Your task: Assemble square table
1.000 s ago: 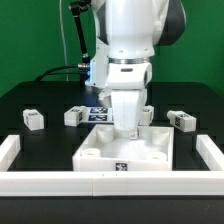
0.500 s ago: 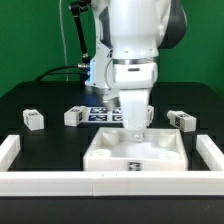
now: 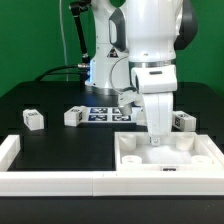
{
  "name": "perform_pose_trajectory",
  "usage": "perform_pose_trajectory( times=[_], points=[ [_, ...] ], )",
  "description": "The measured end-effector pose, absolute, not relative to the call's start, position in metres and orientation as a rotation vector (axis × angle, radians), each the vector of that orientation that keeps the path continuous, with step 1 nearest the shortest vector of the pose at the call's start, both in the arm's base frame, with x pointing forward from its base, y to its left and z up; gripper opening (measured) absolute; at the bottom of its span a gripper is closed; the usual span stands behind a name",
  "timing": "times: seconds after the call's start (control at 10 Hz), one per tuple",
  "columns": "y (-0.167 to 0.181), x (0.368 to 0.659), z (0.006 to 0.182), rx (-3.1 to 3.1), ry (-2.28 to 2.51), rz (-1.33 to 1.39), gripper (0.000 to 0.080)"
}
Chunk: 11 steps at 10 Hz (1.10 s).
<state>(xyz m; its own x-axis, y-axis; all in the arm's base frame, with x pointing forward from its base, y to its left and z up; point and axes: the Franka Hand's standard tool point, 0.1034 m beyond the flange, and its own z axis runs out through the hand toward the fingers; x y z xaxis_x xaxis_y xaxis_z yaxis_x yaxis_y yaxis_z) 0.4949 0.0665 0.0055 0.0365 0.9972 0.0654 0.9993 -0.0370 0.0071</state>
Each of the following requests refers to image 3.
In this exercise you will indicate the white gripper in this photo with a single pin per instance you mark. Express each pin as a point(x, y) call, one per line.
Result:
point(158, 110)

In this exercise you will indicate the white square tabletop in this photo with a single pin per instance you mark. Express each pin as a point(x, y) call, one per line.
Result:
point(179, 151)

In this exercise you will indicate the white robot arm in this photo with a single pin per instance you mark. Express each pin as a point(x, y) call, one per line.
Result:
point(136, 46)

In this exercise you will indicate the fiducial marker sheet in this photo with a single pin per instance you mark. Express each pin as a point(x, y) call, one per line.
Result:
point(107, 115)

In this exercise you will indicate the white U-shaped obstacle fence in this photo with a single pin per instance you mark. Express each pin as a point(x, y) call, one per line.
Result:
point(101, 183)

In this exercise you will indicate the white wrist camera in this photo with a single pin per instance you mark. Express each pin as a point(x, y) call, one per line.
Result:
point(127, 98)

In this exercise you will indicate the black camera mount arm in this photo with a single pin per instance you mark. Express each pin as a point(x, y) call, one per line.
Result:
point(76, 8)

